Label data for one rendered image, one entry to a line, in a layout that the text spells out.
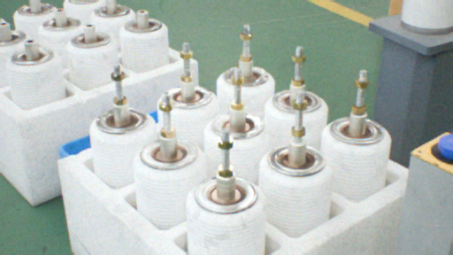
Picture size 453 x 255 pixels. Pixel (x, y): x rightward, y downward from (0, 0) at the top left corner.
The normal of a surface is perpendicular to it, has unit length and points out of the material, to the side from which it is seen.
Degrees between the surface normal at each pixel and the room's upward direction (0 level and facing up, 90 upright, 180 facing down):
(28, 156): 90
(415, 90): 90
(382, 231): 90
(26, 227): 0
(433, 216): 90
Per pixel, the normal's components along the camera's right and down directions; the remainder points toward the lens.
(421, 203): -0.77, 0.32
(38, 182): 0.64, 0.37
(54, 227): -0.01, -0.87
